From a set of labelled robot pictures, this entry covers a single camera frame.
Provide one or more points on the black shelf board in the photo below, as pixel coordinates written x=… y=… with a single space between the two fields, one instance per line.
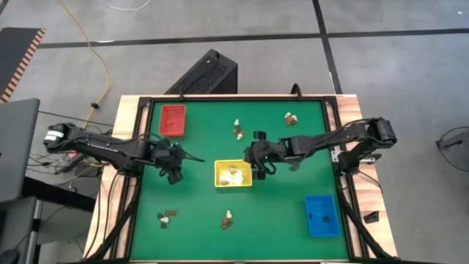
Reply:
x=55 y=194

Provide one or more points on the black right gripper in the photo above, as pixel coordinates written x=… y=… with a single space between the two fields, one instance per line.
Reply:
x=269 y=152

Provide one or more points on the grey cart shelf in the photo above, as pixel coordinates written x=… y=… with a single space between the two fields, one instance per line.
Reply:
x=18 y=220

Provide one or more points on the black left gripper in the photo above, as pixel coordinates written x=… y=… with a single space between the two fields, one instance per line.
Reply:
x=170 y=157

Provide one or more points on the small black wedge block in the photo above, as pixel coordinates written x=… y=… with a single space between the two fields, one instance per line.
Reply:
x=371 y=217

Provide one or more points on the black mat orange striped edge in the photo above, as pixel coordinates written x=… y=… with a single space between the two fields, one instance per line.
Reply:
x=14 y=51

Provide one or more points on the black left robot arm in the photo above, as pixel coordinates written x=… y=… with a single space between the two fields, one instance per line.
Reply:
x=102 y=148

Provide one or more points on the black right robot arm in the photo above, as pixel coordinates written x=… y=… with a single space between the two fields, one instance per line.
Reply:
x=315 y=143

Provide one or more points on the blue plastic basket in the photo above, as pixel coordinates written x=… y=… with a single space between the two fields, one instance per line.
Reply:
x=322 y=205

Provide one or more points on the red plastic basket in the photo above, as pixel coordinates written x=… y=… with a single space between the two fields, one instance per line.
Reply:
x=172 y=124

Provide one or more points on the yellow plastic basket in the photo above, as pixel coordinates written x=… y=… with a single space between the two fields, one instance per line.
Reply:
x=244 y=172

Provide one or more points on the black perforated metal box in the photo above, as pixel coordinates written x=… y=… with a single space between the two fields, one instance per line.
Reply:
x=205 y=73

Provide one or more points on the grey flat panel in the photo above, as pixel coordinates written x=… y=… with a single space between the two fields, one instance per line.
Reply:
x=18 y=146

